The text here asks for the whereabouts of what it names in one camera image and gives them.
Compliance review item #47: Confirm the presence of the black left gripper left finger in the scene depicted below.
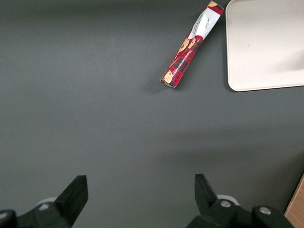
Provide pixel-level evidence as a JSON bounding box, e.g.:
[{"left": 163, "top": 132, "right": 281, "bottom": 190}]
[{"left": 0, "top": 175, "right": 89, "bottom": 228}]

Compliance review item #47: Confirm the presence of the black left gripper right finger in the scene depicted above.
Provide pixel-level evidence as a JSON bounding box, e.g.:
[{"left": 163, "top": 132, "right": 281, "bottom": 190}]
[{"left": 187, "top": 174, "right": 295, "bottom": 228}]

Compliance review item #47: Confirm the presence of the red tartan cookie box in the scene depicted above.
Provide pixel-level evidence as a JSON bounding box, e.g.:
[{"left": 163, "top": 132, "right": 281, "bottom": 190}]
[{"left": 160, "top": 0, "right": 225, "bottom": 89}]

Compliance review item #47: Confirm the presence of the cream plastic tray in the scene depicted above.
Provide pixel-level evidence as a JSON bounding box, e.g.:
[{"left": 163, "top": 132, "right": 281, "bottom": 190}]
[{"left": 225, "top": 0, "right": 304, "bottom": 92}]

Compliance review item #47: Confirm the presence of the light wooden board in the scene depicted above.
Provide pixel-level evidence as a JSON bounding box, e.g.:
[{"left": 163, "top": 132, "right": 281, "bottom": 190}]
[{"left": 284, "top": 172, "right": 304, "bottom": 228}]

